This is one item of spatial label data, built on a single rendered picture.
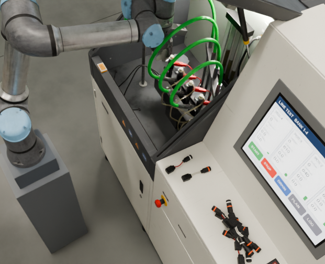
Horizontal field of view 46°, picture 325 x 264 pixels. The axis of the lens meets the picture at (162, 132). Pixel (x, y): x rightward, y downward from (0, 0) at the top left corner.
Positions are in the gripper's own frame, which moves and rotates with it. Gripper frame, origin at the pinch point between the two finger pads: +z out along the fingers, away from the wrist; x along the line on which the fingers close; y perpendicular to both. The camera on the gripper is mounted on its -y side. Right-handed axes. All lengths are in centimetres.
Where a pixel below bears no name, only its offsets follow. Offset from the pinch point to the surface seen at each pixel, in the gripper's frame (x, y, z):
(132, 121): 12.0, 21.2, 18.2
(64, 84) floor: -103, 23, 113
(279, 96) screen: 52, -10, -28
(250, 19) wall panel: 11.0, -31.7, -18.0
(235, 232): 75, 12, 12
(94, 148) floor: -39, 26, 113
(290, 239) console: 86, -2, 7
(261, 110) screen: 50, -8, -19
